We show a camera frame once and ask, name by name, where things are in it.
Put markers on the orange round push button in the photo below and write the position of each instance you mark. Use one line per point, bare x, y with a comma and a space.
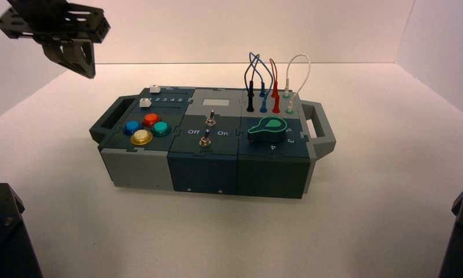
151, 119

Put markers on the blue round push button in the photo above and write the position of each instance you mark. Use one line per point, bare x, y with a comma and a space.
132, 127

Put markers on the white slider knob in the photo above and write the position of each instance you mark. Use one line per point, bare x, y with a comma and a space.
154, 89
145, 103

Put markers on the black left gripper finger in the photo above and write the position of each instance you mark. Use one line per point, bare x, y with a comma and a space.
54, 55
84, 61

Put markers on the yellow round push button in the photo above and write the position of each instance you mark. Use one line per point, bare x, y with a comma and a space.
141, 137

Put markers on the metal toggle switch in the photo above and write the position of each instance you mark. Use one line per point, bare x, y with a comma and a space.
211, 119
206, 139

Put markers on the green round push button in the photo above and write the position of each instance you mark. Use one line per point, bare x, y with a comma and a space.
161, 128

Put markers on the grey and teal control box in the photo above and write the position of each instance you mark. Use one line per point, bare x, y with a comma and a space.
200, 165

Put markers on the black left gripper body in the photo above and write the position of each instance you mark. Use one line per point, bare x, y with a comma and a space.
62, 17

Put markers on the green rotary selector knob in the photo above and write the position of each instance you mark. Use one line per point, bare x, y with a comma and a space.
268, 130

